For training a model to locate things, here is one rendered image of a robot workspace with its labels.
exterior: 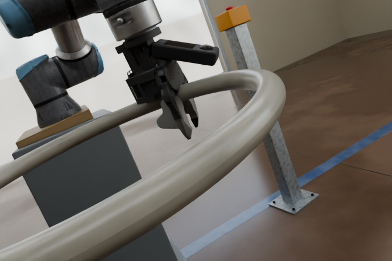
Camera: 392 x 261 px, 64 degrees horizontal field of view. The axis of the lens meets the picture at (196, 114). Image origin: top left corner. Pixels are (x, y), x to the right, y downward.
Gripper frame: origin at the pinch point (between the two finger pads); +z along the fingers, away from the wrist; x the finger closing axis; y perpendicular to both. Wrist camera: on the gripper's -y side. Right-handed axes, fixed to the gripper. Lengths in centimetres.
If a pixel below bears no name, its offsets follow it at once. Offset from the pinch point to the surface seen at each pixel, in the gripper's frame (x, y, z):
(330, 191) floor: -95, -14, 97
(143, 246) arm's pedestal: -34, 62, 63
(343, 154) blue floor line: -137, -25, 103
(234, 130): 32.7, -18.4, -12.6
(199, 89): 3.0, -5.4, -7.8
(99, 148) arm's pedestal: -41, 62, 16
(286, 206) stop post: -85, 10, 95
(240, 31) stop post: -102, 5, 1
